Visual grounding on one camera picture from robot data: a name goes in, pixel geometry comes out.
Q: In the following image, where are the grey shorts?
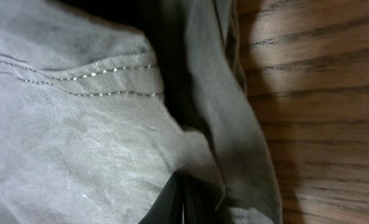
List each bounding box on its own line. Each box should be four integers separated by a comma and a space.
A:
0, 0, 283, 223

